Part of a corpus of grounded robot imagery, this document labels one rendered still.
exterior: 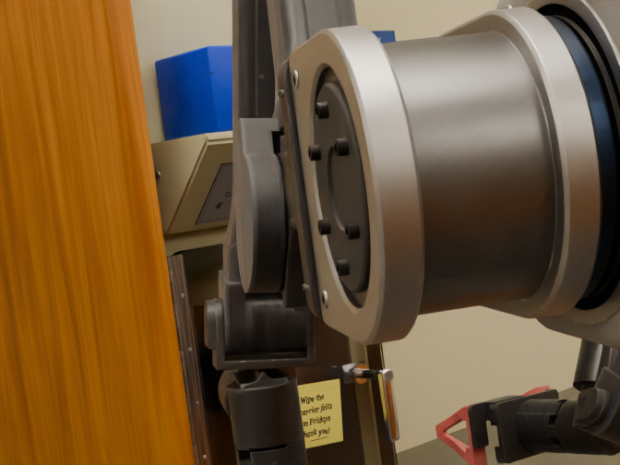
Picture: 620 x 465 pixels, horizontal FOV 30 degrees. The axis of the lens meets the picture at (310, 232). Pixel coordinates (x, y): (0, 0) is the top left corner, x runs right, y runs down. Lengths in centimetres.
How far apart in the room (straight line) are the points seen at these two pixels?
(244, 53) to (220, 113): 33
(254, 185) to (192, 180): 61
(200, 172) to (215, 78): 10
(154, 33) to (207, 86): 12
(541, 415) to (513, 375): 113
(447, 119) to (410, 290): 6
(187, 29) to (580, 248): 96
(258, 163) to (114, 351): 64
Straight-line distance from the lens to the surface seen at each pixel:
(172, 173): 123
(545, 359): 248
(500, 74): 42
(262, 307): 91
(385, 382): 142
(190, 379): 129
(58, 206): 128
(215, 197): 125
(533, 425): 127
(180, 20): 133
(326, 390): 142
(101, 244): 121
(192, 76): 123
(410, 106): 40
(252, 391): 92
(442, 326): 223
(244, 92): 89
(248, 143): 64
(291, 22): 68
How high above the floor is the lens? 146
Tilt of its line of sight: 3 degrees down
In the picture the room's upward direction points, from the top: 8 degrees counter-clockwise
